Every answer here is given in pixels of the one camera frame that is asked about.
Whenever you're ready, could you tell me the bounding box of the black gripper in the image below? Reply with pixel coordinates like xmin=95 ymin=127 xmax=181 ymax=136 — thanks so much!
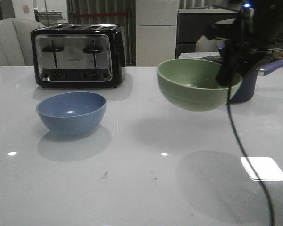
xmin=206 ymin=0 xmax=283 ymax=86

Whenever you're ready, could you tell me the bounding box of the green bowl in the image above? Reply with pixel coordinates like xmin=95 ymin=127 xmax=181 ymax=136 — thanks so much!
xmin=157 ymin=58 xmax=243 ymax=112

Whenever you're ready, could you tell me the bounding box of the blue bowl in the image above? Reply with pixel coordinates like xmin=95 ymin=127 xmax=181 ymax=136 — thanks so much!
xmin=36 ymin=91 xmax=107 ymax=136

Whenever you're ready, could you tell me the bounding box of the clear plastic food container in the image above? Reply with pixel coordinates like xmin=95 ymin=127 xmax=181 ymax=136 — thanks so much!
xmin=179 ymin=52 xmax=222 ymax=62

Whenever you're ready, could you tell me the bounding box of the beige chair on right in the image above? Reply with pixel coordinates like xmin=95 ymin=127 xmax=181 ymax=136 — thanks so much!
xmin=195 ymin=35 xmax=224 ymax=52

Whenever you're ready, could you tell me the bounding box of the beige chair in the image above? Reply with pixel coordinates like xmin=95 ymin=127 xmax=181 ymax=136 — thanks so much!
xmin=195 ymin=35 xmax=224 ymax=52
xmin=0 ymin=18 xmax=44 ymax=66

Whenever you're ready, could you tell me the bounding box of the dark blue saucepan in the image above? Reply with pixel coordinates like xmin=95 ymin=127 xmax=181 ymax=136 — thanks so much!
xmin=229 ymin=59 xmax=283 ymax=104

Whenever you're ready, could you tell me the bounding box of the dark kitchen counter cabinet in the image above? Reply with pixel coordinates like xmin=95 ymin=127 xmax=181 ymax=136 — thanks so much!
xmin=175 ymin=9 xmax=236 ymax=58

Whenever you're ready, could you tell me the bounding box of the white refrigerator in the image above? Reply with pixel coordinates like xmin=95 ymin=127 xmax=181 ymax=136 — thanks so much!
xmin=135 ymin=0 xmax=180 ymax=66

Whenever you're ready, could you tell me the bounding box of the black chrome four-slot toaster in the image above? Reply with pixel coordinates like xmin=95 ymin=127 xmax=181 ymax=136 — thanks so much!
xmin=31 ymin=24 xmax=127 ymax=88

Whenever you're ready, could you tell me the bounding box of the beige chair on left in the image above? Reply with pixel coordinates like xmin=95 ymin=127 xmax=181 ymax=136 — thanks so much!
xmin=0 ymin=18 xmax=44 ymax=66

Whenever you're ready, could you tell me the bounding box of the black hanging cable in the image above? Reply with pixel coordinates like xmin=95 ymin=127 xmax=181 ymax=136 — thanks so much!
xmin=225 ymin=84 xmax=274 ymax=226

